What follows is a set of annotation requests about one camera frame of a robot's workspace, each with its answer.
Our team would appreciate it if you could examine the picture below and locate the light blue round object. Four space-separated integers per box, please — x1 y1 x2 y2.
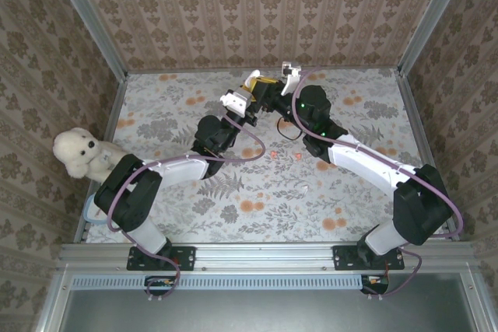
82 194 108 227

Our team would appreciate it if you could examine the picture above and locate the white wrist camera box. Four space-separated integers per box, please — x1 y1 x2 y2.
219 89 254 116
280 61 303 96

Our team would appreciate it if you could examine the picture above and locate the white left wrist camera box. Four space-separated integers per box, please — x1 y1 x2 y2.
219 89 254 116

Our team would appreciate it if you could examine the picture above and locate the black connector board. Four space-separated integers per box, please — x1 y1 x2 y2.
360 273 390 296
144 275 181 298

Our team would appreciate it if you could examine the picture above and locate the aluminium mounting rail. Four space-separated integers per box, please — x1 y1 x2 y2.
58 241 474 271

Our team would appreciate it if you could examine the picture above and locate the thin black cable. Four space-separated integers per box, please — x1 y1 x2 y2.
276 117 305 142

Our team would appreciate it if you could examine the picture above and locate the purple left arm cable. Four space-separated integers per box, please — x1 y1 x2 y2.
107 116 268 302

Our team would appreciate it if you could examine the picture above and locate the aluminium frame bar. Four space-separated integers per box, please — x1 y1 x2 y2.
461 269 492 332
34 265 75 332

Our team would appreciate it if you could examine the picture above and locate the white teddy bear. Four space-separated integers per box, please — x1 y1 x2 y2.
53 128 126 183

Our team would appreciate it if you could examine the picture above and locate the grey slotted cable duct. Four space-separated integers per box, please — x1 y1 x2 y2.
72 274 390 291

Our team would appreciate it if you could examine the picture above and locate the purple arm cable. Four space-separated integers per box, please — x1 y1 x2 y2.
107 116 268 302
291 67 465 299

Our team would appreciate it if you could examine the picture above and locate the aluminium corner post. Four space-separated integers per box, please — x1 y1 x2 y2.
397 0 475 76
45 0 128 79

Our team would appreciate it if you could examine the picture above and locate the grey metal sheet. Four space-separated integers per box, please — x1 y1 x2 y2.
58 273 479 332

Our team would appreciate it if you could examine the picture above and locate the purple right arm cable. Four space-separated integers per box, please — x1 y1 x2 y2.
291 67 465 299

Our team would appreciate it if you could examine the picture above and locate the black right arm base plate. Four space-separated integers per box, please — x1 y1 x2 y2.
332 245 405 271

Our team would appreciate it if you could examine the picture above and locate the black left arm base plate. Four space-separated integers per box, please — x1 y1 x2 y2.
127 245 195 271

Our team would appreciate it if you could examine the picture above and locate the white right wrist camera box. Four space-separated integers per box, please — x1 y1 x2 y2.
280 61 303 96

